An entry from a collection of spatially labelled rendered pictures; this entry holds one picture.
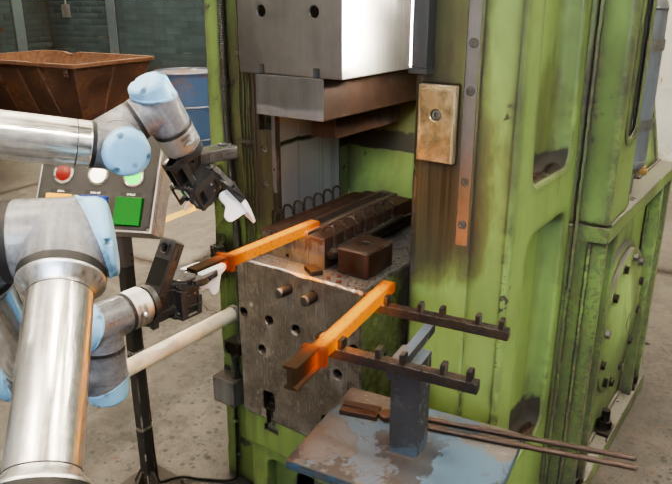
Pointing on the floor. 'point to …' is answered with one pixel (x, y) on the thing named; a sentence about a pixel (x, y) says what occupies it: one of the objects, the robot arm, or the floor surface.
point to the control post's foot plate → (155, 477)
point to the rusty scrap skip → (67, 82)
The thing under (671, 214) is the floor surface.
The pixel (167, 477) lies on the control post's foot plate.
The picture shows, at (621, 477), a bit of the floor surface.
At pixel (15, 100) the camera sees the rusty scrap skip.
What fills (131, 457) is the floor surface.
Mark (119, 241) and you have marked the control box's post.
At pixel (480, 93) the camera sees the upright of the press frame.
